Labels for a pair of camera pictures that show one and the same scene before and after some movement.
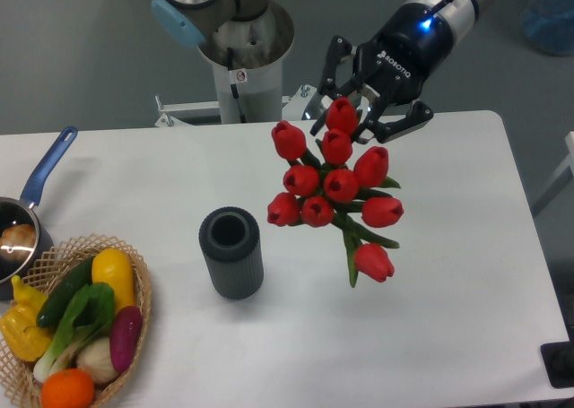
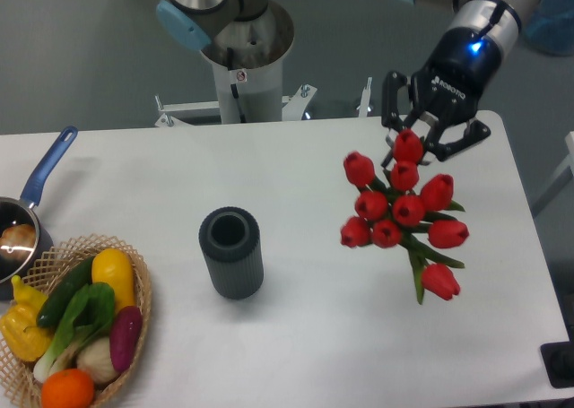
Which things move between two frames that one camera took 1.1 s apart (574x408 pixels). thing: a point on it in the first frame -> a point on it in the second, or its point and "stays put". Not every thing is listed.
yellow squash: [115, 266] stays put
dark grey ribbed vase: [230, 239] stays put
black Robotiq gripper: [395, 65] -> [464, 62]
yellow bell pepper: [19, 323] stays put
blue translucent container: [548, 15] stays put
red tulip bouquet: [323, 187] -> [401, 212]
